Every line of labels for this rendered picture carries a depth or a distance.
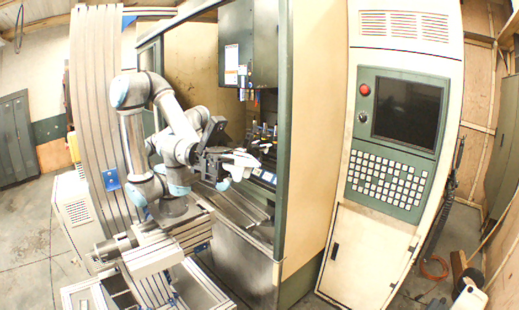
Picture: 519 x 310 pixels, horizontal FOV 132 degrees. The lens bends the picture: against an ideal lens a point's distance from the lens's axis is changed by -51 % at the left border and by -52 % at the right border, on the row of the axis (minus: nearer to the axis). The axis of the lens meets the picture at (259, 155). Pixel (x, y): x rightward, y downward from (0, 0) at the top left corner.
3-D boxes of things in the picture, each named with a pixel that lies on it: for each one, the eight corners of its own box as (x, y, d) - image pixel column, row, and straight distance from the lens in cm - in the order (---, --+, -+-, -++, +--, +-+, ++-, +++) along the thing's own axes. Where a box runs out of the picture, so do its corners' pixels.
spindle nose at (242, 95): (259, 99, 207) (259, 85, 206) (247, 101, 195) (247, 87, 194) (244, 98, 217) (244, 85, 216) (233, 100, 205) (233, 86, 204)
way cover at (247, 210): (247, 240, 158) (246, 221, 148) (185, 190, 223) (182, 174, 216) (279, 222, 174) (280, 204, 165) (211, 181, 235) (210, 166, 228)
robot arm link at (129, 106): (167, 200, 106) (152, 69, 92) (140, 214, 100) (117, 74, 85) (152, 192, 115) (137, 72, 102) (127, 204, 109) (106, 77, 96)
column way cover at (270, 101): (296, 151, 231) (298, 98, 219) (262, 140, 261) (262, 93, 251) (299, 150, 234) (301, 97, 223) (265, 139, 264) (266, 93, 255)
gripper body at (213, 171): (236, 178, 64) (204, 168, 71) (237, 147, 61) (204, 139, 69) (217, 186, 58) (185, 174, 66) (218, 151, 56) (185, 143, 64)
